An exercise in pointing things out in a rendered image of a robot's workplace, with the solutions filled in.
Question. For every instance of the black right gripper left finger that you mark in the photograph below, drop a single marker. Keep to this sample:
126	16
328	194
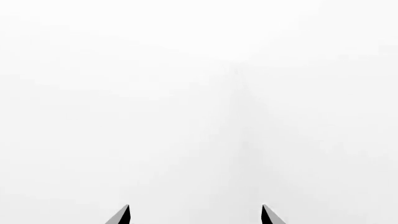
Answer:
122	217

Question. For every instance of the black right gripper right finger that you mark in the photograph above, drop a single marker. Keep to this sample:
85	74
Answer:
269	217

